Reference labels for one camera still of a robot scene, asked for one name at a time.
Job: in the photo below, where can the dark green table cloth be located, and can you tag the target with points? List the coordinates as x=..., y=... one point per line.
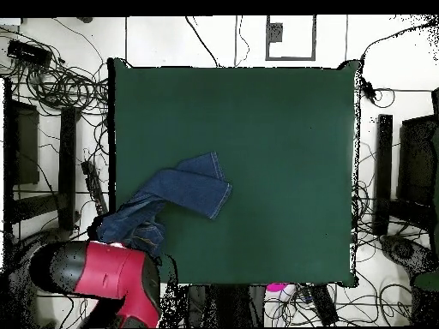
x=274, y=154

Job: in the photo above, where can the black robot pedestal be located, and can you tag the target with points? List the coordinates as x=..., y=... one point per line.
x=226, y=305

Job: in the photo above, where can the pink object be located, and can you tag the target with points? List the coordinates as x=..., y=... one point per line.
x=276, y=287

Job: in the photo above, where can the green round object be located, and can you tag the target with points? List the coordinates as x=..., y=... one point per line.
x=427, y=281

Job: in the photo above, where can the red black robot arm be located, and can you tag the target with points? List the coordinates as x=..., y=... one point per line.
x=109, y=270

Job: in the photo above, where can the blue denim jeans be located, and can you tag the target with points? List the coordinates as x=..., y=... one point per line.
x=192, y=188

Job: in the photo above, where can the grey tripod base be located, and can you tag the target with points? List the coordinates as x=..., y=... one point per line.
x=48, y=236
x=404, y=252

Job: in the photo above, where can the white plastic object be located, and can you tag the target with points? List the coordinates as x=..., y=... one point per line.
x=274, y=308

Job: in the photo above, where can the dark flat panel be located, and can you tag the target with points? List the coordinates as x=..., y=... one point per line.
x=416, y=157
x=27, y=144

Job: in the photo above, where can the wide black power strip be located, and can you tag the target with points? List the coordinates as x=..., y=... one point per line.
x=324, y=305

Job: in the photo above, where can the grey square floor frame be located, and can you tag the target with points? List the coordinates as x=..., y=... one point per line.
x=291, y=59

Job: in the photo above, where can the dark grey square plate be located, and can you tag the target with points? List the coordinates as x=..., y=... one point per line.
x=275, y=32

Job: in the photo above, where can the black stand frame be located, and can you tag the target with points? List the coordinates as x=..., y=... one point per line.
x=383, y=171
x=67, y=164

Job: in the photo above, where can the black electronics box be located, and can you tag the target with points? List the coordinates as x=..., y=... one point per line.
x=29, y=53

